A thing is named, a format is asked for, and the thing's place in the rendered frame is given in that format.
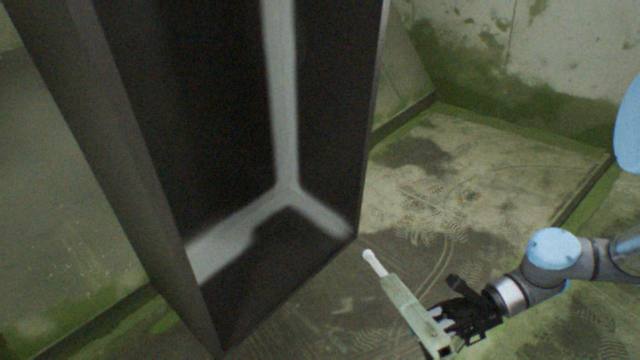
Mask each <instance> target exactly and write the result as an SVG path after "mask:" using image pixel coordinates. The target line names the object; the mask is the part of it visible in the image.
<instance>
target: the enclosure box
mask: <svg viewBox="0 0 640 360"><path fill-rule="evenodd" d="M0 1H1V3H2V5H3V6H5V9H6V11H7V13H8V15H9V17H10V19H11V22H12V24H13V26H15V27H16V29H17V31H18V33H19V36H20V38H21V40H22V42H23V44H24V46H26V48H27V50H28V52H29V54H30V56H31V58H32V60H33V63H34V65H35V66H37V68H38V70H39V72H40V74H41V77H42V79H43V81H44V83H45V85H46V86H47V88H49V90H50V93H51V95H52V97H53V99H54V101H55V103H56V105H57V106H58V109H59V111H61V113H62V115H63V117H64V119H65V121H66V124H67V125H68V127H69V129H70V131H71V133H72V135H73V136H74V137H75V139H76V142H77V144H78V145H79V147H80V149H81V151H82V153H83V155H84V158H85V160H86V162H87V164H89V165H90V167H91V169H92V171H93V173H94V176H95V178H96V180H97V182H98V184H99V185H100V187H101V189H102V191H104V194H105V196H106V198H107V200H108V202H109V203H110V205H111V207H112V209H113V212H114V214H115V216H116V218H117V220H118V222H120V223H121V225H122V227H123V230H124V232H125V234H126V236H127V238H128V240H129V242H130V243H131V245H132V248H133V250H134V252H135V254H137V256H138V258H139V260H140V261H141V263H142V266H143V268H144V270H145V272H146V274H147V276H148V278H149V280H150V281H151V284H152V286H153V287H155V288H156V289H157V291H158V292H159V293H160V294H161V295H162V297H163V298H164V299H165V300H166V301H167V304H168V305H169V306H170V307H171V308H173V310H174V311H175V312H176V313H177V314H178V316H179V317H180V318H181V319H182V321H183V323H184V324H185V325H186V326H187V327H188V329H189V330H190V331H192V332H193V333H194V335H195V336H196V337H197V339H198V340H199V342H200V343H201V344H202V345H203V346H204V348H205V349H206V350H207V351H208V352H210V354H211V355H212V357H213V358H214V359H215V360H223V359H224V358H225V356H226V355H227V354H230V353H231V352H232V351H233V350H234V349H235V348H236V347H237V346H238V345H239V344H241V343H242V342H243V341H244V339H245V338H247V337H248V336H249V335H250V334H252V333H253V332H254V331H255V330H256V329H257V328H258V327H259V326H260V325H262V324H263V323H265V321H266V320H267V319H268V318H269V317H270V316H271V315H273V314H274V313H275V312H276V311H277V310H278V309H279V308H280V307H281V306H282V305H285V303H286V302H287V301H288V300H289V299H290V298H291V297H292V296H293V295H295V294H296V293H297V292H298V291H299V290H300V289H301V288H303V287H304V285H306V284H307V283H308V282H309V281H310V280H311V279H312V278H313V277H314V276H316V275H317V274H318V273H319V272H320V271H322V270H323V269H324V268H325V266H326V265H328V264H329V263H330V262H331V261H332V260H333V259H334V258H335V257H336V256H338V255H339V254H340V253H342V252H343V251H344V250H345V249H346V247H347V246H349V245H350V244H351V243H352V242H353V241H354V240H355V239H356V238H357V234H358V226H359V218H361V211H362V203H363V196H364V187H365V180H366V173H367V165H368V157H369V149H370V142H371V134H372V126H373V119H374V111H375V103H376V95H378V88H379V81H380V72H381V65H382V57H383V50H384V41H385V34H386V26H387V18H388V10H389V3H390V0H0Z"/></svg>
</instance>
